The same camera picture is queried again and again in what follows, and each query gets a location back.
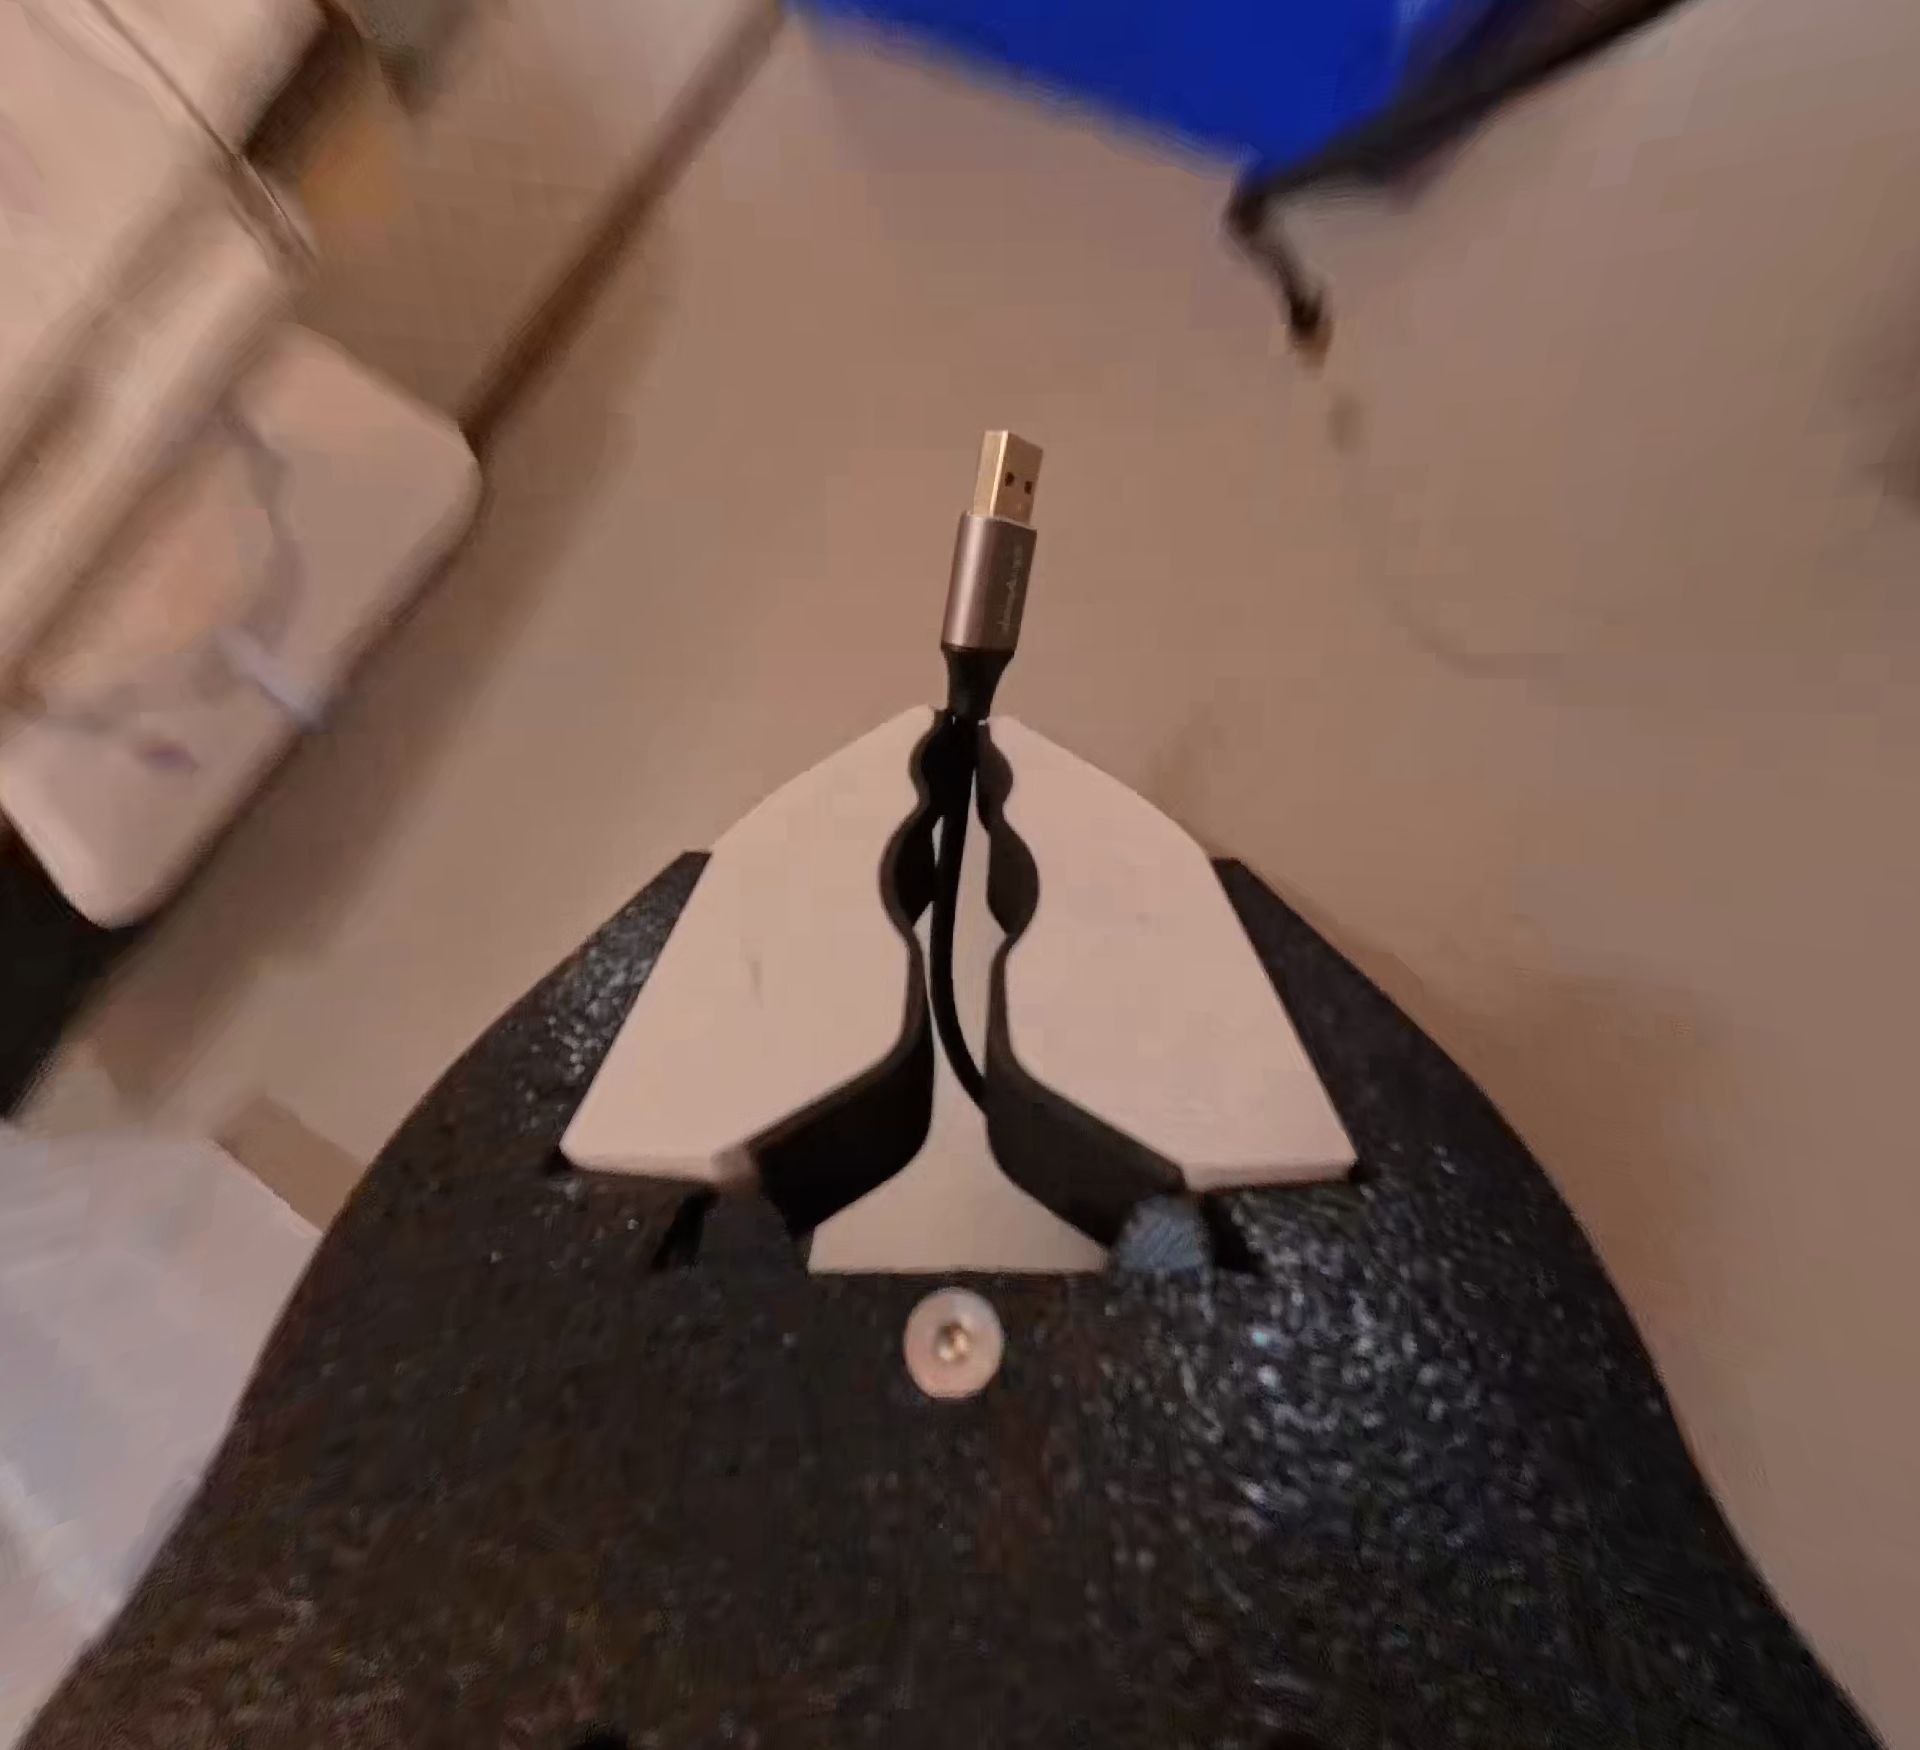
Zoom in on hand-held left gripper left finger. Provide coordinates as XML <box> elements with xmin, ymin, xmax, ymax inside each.
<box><xmin>558</xmin><ymin>708</ymin><xmax>944</xmax><ymax>1238</ymax></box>

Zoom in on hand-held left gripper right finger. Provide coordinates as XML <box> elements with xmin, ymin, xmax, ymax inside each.
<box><xmin>979</xmin><ymin>716</ymin><xmax>1360</xmax><ymax>1246</ymax></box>

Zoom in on black usb cable grey plug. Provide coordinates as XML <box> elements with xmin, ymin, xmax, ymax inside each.
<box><xmin>927</xmin><ymin>428</ymin><xmax>1053</xmax><ymax>1124</ymax></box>

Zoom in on white cloth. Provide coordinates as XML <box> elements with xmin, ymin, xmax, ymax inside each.
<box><xmin>0</xmin><ymin>1127</ymin><xmax>325</xmax><ymax>1699</ymax></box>

